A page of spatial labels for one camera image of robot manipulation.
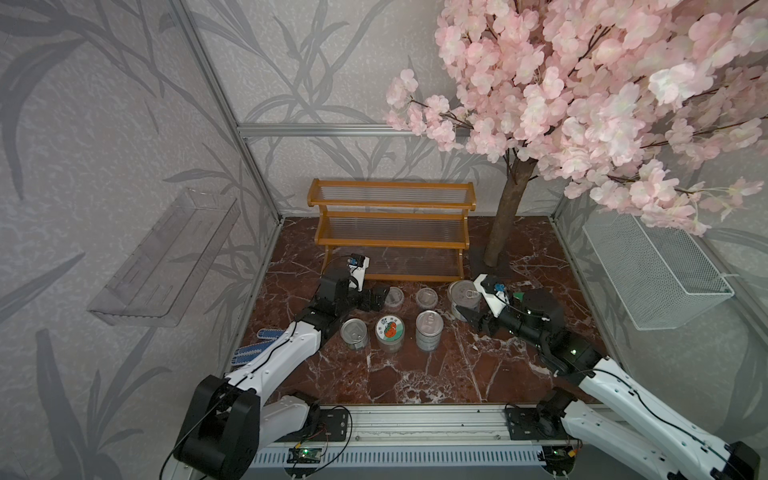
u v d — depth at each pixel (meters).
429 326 0.79
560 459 0.71
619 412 0.48
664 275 0.59
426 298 0.91
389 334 0.81
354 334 0.83
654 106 0.59
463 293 0.72
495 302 0.67
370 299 0.74
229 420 0.39
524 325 0.57
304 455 0.70
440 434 0.73
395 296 0.91
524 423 0.74
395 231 1.16
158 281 0.67
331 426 0.73
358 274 0.75
